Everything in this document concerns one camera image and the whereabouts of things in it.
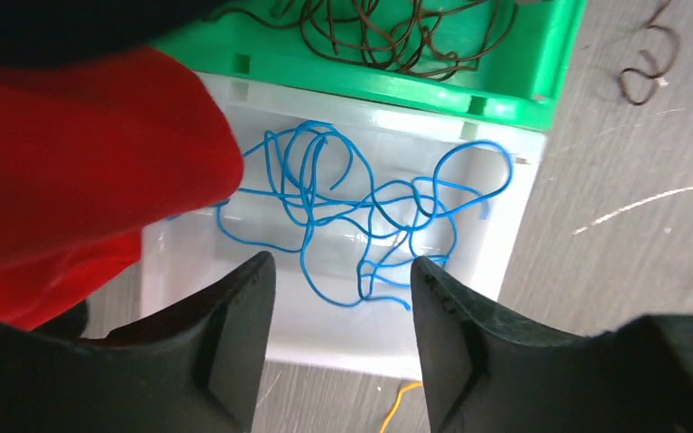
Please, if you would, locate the red t-shirt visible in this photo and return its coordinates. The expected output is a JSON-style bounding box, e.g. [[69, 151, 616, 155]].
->
[[0, 49, 244, 330]]

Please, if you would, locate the white plastic bin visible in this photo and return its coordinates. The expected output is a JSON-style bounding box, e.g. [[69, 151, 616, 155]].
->
[[141, 73, 547, 380]]

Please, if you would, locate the yellow cable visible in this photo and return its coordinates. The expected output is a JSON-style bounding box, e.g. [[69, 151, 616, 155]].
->
[[378, 381, 425, 433]]

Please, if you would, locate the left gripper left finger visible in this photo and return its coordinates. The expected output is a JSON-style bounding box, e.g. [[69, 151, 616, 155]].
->
[[0, 252, 276, 432]]

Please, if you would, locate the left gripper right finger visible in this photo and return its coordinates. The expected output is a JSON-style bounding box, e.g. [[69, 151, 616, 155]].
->
[[411, 257, 693, 432]]

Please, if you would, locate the black t-shirt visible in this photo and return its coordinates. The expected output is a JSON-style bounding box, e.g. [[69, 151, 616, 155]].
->
[[0, 0, 222, 68]]

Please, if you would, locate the green plastic bin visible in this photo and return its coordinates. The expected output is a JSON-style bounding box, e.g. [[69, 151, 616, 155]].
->
[[155, 0, 586, 131]]

